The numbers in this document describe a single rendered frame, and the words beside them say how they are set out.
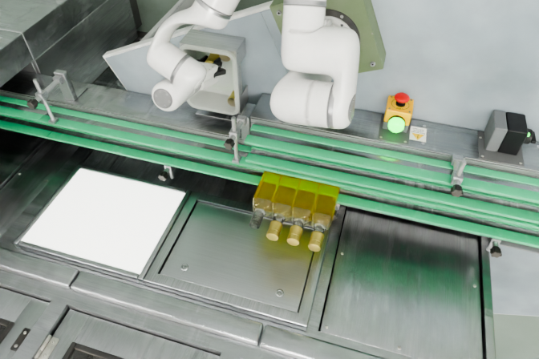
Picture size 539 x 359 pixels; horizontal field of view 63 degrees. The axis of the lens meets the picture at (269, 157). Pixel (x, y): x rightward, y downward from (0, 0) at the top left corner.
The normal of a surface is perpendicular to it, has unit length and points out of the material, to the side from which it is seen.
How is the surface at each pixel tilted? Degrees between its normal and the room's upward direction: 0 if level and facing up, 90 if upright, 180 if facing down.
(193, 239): 90
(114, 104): 90
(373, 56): 3
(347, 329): 90
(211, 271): 91
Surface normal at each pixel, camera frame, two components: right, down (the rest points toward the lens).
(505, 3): -0.29, 0.68
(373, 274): 0.00, -0.70
